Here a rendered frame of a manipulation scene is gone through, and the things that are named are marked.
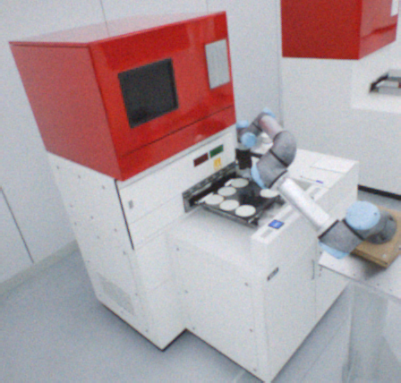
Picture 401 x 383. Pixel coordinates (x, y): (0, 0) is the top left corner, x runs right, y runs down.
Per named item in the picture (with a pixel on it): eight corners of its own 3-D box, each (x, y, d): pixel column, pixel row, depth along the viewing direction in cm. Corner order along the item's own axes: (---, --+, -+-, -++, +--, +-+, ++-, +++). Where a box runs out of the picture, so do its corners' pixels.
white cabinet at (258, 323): (187, 337, 246) (164, 232, 207) (274, 256, 305) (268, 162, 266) (271, 396, 205) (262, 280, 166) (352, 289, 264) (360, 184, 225)
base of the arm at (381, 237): (402, 216, 163) (396, 209, 156) (388, 249, 162) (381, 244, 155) (367, 205, 173) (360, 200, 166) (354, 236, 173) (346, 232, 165)
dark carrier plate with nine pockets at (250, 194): (198, 202, 214) (198, 201, 214) (237, 176, 235) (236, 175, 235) (247, 221, 192) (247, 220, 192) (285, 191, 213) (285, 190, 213)
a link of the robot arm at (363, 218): (392, 221, 155) (382, 212, 145) (367, 243, 159) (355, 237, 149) (371, 201, 163) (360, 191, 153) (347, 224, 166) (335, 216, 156)
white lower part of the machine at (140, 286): (99, 307, 278) (65, 211, 239) (181, 248, 328) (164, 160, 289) (164, 360, 233) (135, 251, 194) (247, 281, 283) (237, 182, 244)
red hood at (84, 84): (45, 150, 220) (6, 40, 191) (153, 107, 269) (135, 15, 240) (123, 182, 172) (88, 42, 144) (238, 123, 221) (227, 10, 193)
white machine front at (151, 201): (132, 249, 196) (113, 179, 177) (234, 182, 246) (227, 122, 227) (136, 251, 194) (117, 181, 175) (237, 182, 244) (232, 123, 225)
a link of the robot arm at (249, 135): (254, 126, 196) (249, 119, 206) (239, 142, 199) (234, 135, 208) (265, 135, 199) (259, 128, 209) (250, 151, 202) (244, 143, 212)
